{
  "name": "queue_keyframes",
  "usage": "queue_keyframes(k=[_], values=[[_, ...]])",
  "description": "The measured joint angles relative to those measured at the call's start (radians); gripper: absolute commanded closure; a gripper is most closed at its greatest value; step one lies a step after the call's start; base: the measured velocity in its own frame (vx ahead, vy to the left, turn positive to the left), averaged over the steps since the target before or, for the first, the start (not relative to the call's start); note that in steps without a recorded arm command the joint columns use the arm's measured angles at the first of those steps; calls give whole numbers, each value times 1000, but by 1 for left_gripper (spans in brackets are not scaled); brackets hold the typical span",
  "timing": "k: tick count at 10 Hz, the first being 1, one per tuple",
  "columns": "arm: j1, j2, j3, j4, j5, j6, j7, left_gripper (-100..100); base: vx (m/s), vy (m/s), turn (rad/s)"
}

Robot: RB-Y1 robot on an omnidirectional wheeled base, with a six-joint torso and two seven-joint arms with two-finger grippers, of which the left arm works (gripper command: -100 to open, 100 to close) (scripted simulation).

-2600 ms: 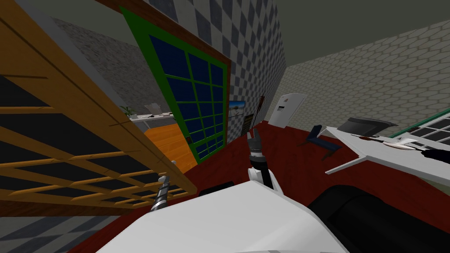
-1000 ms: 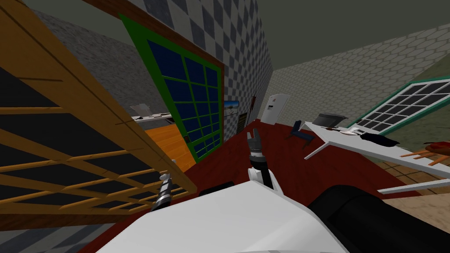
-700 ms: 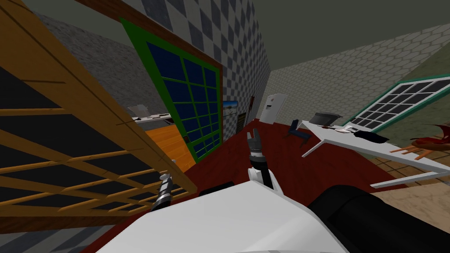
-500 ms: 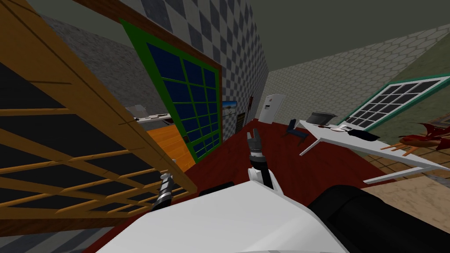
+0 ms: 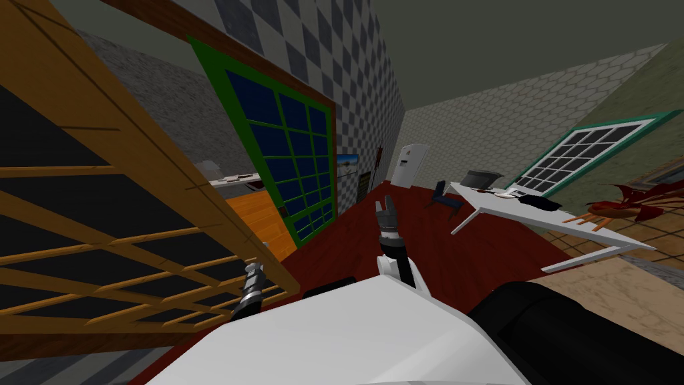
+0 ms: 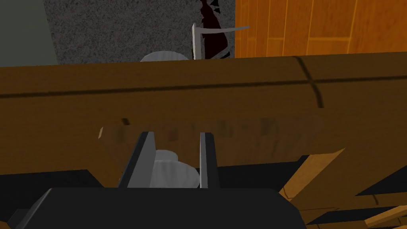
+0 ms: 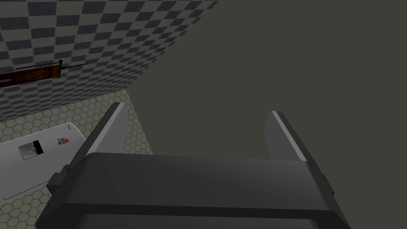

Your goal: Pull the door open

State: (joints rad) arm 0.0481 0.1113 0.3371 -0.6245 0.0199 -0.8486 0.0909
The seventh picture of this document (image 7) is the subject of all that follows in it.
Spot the white refrigerator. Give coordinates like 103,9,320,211
0,122,86,202

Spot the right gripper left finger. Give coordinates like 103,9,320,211
68,102,129,169

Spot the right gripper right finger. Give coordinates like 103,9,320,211
264,111,308,163

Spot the brown wall hanging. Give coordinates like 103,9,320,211
0,59,64,88

